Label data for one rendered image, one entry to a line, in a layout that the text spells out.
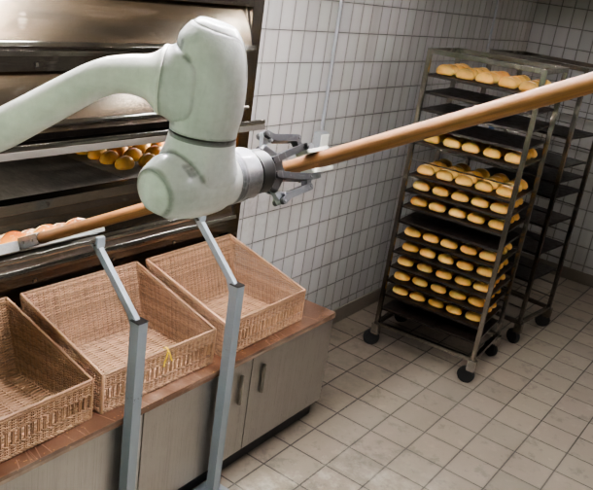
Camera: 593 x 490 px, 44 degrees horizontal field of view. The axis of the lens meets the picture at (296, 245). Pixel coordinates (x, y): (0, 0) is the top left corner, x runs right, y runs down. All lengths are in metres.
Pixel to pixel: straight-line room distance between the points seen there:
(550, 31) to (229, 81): 5.46
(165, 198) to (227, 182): 0.11
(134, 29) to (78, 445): 1.47
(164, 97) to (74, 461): 1.70
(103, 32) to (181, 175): 1.76
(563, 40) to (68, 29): 4.48
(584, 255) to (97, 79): 5.66
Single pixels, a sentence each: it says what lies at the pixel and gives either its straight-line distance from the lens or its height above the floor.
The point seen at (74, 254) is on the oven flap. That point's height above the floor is 0.95.
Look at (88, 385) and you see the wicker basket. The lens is 2.54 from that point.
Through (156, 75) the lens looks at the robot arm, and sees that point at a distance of 1.07.
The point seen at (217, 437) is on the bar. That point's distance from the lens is 3.06.
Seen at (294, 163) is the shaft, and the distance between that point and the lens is 1.41.
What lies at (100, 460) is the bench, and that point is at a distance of 2.67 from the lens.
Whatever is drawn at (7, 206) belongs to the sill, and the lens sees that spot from 2.71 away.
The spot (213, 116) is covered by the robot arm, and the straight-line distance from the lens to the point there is 1.07.
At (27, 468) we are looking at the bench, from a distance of 2.45.
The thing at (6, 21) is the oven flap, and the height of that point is 1.79.
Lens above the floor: 2.05
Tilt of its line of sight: 20 degrees down
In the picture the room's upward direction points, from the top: 8 degrees clockwise
